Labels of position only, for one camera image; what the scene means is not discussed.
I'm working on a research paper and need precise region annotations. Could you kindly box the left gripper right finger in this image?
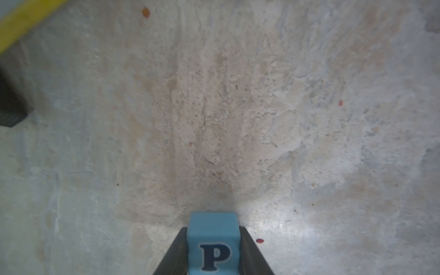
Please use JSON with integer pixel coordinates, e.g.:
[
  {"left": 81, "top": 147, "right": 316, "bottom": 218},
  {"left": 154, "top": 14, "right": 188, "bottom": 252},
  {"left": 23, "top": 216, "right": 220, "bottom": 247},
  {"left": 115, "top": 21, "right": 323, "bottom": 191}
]
[{"left": 239, "top": 226, "right": 274, "bottom": 275}]

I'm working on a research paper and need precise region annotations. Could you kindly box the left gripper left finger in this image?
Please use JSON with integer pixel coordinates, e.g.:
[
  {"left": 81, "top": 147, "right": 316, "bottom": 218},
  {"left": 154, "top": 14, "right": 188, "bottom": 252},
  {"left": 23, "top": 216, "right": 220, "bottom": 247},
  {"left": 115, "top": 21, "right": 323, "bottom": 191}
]
[{"left": 153, "top": 227, "right": 188, "bottom": 275}]

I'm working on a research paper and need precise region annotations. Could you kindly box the black whiteboard foot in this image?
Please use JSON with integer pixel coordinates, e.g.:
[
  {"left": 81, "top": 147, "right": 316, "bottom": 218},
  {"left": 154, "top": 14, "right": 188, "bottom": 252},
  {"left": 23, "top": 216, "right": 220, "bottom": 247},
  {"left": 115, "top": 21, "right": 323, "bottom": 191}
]
[{"left": 0, "top": 69, "right": 30, "bottom": 128}]

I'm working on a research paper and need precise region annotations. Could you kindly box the light blue P block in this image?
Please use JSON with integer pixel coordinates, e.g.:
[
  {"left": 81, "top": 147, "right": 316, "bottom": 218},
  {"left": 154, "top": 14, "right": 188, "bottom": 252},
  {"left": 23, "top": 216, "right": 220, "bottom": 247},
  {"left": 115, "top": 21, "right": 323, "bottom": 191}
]
[{"left": 187, "top": 212, "right": 241, "bottom": 275}]

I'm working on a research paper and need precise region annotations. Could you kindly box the whiteboard with PEAR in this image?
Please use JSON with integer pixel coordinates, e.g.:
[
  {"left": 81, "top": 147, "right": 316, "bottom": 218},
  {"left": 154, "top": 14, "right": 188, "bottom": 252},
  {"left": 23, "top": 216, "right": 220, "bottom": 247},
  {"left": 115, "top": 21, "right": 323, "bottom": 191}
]
[{"left": 1, "top": 0, "right": 67, "bottom": 53}]

